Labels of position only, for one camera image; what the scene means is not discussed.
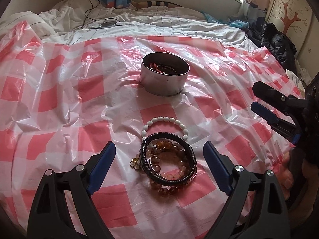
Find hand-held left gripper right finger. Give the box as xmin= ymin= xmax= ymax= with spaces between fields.
xmin=203 ymin=141 xmax=291 ymax=239

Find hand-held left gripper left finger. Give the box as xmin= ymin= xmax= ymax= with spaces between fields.
xmin=27 ymin=141 xmax=116 ymax=239

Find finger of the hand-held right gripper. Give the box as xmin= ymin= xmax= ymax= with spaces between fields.
xmin=252 ymin=81 xmax=307 ymax=110
xmin=250 ymin=102 xmax=301 ymax=143

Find gold pearl bracelet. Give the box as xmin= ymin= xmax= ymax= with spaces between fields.
xmin=129 ymin=156 xmax=145 ymax=171

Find pink bead bracelet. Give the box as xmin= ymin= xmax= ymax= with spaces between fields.
xmin=159 ymin=161 xmax=190 ymax=180

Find amber bead bracelet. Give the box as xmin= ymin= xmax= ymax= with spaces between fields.
xmin=147 ymin=139 xmax=197 ymax=201

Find black braided leather bracelet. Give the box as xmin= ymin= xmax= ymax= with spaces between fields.
xmin=140 ymin=132 xmax=198 ymax=186

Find white bead bracelet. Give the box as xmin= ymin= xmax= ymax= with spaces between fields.
xmin=141 ymin=117 xmax=189 ymax=143

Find thin dark bangle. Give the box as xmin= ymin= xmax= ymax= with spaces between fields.
xmin=159 ymin=65 xmax=180 ymax=76

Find round metal tin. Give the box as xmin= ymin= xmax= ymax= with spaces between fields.
xmin=139 ymin=52 xmax=189 ymax=96

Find red cord bracelet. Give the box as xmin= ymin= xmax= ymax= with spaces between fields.
xmin=149 ymin=62 xmax=166 ymax=75

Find person's right hand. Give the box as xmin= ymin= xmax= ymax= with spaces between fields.
xmin=281 ymin=151 xmax=317 ymax=212

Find crumpled printed paper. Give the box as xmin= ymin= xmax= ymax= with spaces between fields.
xmin=285 ymin=60 xmax=309 ymax=90

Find pink checked plastic sheet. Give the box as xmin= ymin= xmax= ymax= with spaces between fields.
xmin=0 ymin=20 xmax=319 ymax=239

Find black puffer jacket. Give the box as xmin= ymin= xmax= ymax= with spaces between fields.
xmin=245 ymin=21 xmax=298 ymax=71

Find blue plastic bag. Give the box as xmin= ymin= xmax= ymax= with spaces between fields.
xmin=201 ymin=10 xmax=250 ymax=30

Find wardrobe with tree print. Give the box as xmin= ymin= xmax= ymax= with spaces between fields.
xmin=264 ymin=0 xmax=317 ymax=63

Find white striped quilt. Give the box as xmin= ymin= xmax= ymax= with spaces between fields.
xmin=0 ymin=0 xmax=258 ymax=53

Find striped pillow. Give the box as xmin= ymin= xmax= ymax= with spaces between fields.
xmin=131 ymin=0 xmax=190 ymax=10

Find round silver disc device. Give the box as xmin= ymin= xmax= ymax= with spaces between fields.
xmin=98 ymin=20 xmax=118 ymax=28

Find black charger cable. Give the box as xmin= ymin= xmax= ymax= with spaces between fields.
xmin=81 ymin=0 xmax=125 ymax=30

